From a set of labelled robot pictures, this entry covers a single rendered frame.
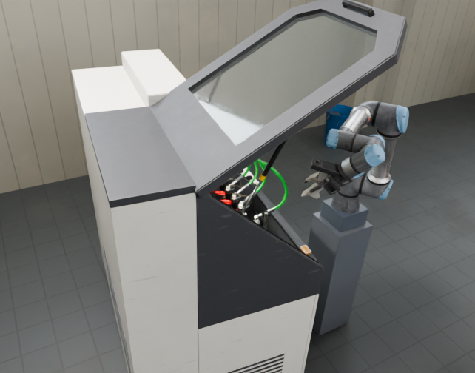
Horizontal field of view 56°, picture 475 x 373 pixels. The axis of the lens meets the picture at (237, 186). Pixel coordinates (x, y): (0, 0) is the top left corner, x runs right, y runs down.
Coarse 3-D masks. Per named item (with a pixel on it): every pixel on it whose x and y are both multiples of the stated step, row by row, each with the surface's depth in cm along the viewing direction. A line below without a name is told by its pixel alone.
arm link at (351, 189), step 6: (360, 174) 229; (366, 174) 231; (354, 180) 230; (360, 180) 229; (342, 186) 235; (348, 186) 232; (354, 186) 231; (360, 186) 229; (342, 192) 236; (348, 192) 234; (354, 192) 234; (360, 192) 232
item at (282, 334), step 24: (264, 312) 195; (288, 312) 201; (312, 312) 209; (216, 336) 190; (240, 336) 197; (264, 336) 204; (288, 336) 211; (216, 360) 200; (240, 360) 207; (264, 360) 214; (288, 360) 222
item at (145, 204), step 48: (96, 96) 214; (96, 144) 166; (144, 144) 168; (96, 192) 215; (144, 192) 140; (192, 192) 146; (144, 240) 149; (192, 240) 157; (144, 288) 160; (192, 288) 170; (144, 336) 173; (192, 336) 184
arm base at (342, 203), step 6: (336, 192) 244; (336, 198) 241; (342, 198) 238; (348, 198) 236; (354, 198) 237; (336, 204) 241; (342, 204) 238; (348, 204) 237; (354, 204) 238; (342, 210) 239; (348, 210) 238; (354, 210) 239
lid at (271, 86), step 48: (336, 0) 188; (240, 48) 198; (288, 48) 183; (336, 48) 167; (384, 48) 150; (192, 96) 188; (240, 96) 174; (288, 96) 160; (336, 96) 146; (192, 144) 164; (240, 144) 150
